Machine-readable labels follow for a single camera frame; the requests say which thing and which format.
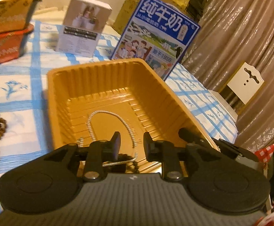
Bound silver chain necklace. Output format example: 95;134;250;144
86;111;139;159

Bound stacked cardboard boxes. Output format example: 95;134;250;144
112;0;157;34

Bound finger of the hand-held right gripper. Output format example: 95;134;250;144
179;128;220;151

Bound gold food bowl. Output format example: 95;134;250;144
0;0;43;34

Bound white chair back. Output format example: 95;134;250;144
218;61;266;105

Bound red food bowl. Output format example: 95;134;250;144
0;24;35;68

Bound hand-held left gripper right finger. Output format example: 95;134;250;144
144;132;232;182

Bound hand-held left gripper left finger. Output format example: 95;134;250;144
33;131;121;182

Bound beige curtain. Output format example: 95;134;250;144
182;0;274;151

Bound blue checked tablecloth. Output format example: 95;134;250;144
0;20;239;219

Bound brown bead bracelet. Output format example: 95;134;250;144
118;154;141;174

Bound small white box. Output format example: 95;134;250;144
56;0;113;57

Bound red checked cloth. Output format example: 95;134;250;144
254;143;274;226

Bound blue milk carton box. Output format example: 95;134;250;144
110;0;201;82

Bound golden plastic tray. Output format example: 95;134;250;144
46;58;220;178

